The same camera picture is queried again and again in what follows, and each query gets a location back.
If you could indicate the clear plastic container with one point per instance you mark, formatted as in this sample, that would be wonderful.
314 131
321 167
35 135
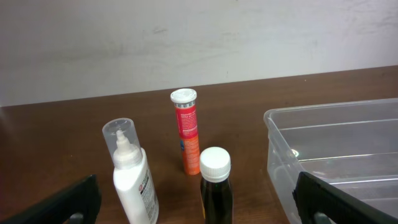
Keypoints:
352 146

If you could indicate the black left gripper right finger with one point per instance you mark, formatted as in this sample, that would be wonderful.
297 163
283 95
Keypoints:
319 202

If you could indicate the orange effervescent tablet tube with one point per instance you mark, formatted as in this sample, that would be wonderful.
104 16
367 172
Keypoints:
184 101

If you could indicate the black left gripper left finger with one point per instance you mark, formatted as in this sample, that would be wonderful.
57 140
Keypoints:
78 203

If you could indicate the dark bottle with white cap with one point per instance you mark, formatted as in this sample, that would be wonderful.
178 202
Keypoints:
215 187

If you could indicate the white bottle with clear cap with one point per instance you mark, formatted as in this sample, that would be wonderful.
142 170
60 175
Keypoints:
132 177

